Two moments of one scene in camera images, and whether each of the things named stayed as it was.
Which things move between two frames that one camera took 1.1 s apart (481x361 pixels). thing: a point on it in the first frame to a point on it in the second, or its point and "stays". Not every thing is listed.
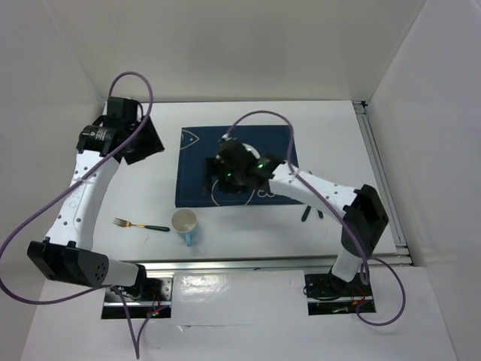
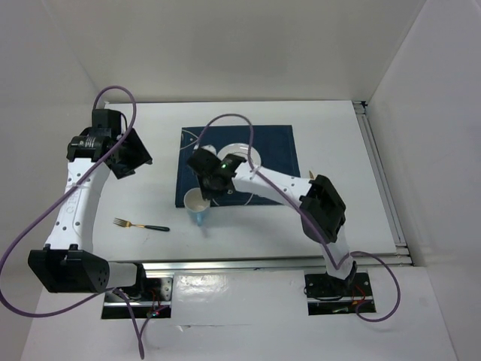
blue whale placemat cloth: (198, 143) stays
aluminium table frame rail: (404, 256) stays
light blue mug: (185, 220) to (195, 201)
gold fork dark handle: (129, 225) stays
